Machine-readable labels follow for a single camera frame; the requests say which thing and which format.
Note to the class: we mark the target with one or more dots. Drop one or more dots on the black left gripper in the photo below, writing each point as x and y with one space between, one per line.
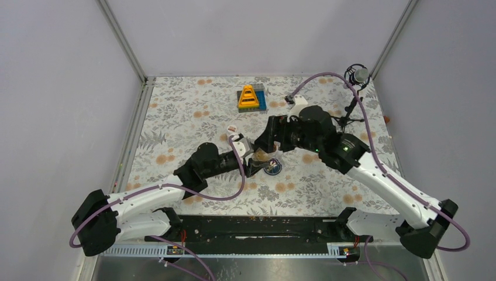
252 166

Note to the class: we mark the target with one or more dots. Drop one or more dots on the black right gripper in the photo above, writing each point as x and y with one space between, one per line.
277 124

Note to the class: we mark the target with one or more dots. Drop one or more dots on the small amber pill bottle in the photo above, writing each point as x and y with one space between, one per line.
262 156

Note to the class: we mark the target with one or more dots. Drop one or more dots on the round clear blue pill case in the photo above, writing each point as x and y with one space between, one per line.
274 167

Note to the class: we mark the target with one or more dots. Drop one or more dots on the white cap amber pill bottle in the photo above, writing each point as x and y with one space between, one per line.
231 130

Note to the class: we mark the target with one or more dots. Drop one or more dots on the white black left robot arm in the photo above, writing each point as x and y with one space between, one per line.
103 219

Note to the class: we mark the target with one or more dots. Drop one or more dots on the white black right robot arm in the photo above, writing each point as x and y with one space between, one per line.
421 220

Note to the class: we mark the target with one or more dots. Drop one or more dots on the yellow pyramid toy on blocks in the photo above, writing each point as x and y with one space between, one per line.
251 98

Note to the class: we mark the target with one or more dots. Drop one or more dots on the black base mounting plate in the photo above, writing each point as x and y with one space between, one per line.
259 235

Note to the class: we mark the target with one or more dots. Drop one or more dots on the floral patterned table mat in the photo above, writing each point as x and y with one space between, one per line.
184 112

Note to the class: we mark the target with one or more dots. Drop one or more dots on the black microphone on tripod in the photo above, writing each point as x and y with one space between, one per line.
358 76

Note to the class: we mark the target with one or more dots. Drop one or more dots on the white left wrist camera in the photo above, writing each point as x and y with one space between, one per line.
241 145

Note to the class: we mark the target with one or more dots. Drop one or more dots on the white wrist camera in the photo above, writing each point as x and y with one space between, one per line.
298 103
241 145

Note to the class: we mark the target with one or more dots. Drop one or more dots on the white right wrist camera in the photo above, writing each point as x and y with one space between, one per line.
298 103

